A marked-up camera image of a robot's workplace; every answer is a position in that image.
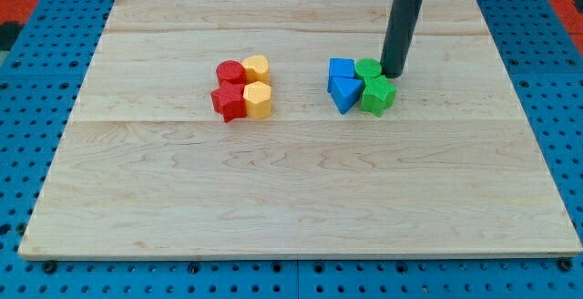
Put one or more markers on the blue cube block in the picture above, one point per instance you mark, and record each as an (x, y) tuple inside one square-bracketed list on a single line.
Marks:
[(339, 67)]

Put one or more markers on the yellow hexagon block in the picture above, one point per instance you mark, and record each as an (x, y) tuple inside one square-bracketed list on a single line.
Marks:
[(257, 96)]

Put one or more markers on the blue triangle block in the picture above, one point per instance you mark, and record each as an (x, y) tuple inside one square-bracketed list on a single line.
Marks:
[(346, 92)]

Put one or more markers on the red star block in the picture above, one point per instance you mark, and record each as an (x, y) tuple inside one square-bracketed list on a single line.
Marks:
[(228, 100)]

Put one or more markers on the yellow heart block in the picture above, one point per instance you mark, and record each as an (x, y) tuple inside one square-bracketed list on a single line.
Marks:
[(257, 68)]

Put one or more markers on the red cylinder block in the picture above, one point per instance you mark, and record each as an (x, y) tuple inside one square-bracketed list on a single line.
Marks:
[(231, 71)]

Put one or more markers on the green star block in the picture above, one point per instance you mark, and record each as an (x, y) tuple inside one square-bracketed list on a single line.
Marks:
[(378, 95)]

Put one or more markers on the green cylinder block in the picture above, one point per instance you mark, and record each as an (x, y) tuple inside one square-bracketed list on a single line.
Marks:
[(367, 67)]

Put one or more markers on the light wooden board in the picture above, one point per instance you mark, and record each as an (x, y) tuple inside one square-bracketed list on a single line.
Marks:
[(147, 170)]

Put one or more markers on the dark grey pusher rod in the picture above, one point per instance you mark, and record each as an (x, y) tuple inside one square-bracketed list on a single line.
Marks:
[(398, 35)]

